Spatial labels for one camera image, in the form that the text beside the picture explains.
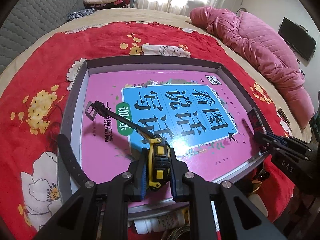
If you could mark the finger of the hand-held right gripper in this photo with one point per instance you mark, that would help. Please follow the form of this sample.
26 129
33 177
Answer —
262 140
280 140

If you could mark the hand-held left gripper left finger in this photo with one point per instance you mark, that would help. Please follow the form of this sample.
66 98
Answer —
141 180

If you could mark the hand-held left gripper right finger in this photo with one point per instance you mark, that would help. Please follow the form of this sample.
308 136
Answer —
175 182

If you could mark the yellow black tape measure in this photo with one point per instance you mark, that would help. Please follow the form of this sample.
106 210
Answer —
158 162

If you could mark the white plastic bottle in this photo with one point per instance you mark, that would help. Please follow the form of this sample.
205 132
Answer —
160 224

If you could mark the black wrist watch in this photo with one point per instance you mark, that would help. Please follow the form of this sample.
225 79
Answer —
72 160

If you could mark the grey cardboard box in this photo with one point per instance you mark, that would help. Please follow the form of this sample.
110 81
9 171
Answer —
75 110

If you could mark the black gold hair clip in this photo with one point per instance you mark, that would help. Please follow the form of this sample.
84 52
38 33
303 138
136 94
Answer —
283 117

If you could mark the pink blue book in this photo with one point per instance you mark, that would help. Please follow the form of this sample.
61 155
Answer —
105 97

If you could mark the pink quilted jacket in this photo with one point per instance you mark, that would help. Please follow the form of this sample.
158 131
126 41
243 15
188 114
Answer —
262 47

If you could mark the red floral blanket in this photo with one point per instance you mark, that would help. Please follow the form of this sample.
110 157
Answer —
37 80

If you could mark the beige bedsheet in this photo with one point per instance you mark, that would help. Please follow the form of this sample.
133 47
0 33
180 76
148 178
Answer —
155 15

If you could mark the blue patterned cloth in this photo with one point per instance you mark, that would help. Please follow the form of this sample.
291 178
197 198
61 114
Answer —
80 14

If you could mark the grey quilted headboard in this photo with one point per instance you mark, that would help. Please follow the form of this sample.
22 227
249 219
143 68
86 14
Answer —
30 17

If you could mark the black wall television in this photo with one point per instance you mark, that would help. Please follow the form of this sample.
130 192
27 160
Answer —
296 38

